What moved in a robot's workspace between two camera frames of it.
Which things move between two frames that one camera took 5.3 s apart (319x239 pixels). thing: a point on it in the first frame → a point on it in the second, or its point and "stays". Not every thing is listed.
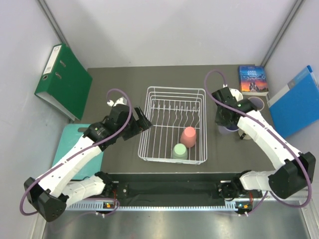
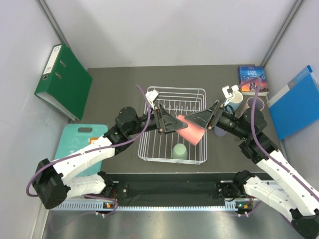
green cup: x=180 y=151 stays
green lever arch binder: x=65 y=82 stays
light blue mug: x=237 y=93 stays
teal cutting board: x=69 y=134 stays
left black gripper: x=139 y=125 → x=166 y=122
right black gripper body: x=220 y=119 → x=216 y=116
